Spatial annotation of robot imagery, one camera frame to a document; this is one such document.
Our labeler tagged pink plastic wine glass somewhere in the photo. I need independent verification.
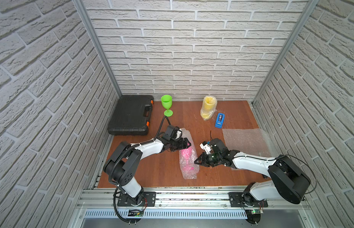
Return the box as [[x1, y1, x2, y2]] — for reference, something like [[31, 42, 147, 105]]
[[179, 147, 197, 179]]

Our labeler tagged blue tape dispenser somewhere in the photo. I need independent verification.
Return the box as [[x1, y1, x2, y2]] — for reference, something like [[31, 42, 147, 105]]
[[215, 113, 225, 129]]

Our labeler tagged bubble wrap sheet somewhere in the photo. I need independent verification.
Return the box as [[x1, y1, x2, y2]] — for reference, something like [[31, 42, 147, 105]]
[[179, 128, 199, 180], [199, 95, 218, 122], [223, 128, 278, 157]]

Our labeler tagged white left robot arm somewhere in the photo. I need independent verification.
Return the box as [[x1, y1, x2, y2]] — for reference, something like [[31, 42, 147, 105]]
[[103, 137, 192, 198]]

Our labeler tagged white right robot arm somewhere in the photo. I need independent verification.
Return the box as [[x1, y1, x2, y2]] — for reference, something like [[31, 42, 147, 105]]
[[194, 138, 311, 207]]

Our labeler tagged green plastic wine glass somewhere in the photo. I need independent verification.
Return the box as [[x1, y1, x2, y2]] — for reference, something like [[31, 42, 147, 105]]
[[161, 95, 173, 117]]

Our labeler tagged black plastic tool case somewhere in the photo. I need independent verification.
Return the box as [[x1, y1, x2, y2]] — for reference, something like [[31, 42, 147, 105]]
[[108, 95, 154, 135]]

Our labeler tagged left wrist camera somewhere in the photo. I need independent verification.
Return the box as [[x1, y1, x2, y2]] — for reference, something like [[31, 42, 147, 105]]
[[163, 124, 182, 141]]

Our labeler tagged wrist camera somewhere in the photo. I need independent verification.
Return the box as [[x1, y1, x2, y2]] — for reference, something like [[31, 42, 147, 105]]
[[163, 124, 182, 141], [200, 141, 216, 154]]

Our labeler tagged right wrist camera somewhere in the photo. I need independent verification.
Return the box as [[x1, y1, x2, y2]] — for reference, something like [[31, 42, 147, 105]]
[[200, 141, 216, 154]]

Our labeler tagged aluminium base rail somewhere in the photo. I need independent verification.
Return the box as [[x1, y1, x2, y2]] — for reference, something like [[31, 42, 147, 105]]
[[69, 186, 318, 228]]

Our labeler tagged left aluminium corner post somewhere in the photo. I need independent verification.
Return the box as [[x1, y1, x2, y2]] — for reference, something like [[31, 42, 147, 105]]
[[73, 0, 122, 98]]

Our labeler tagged aluminium corner post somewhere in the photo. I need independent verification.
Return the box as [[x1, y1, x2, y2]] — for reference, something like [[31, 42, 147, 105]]
[[73, 0, 122, 98], [251, 0, 319, 107]]

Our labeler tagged right aluminium corner post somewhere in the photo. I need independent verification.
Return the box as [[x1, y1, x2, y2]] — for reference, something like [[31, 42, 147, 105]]
[[251, 0, 319, 107]]

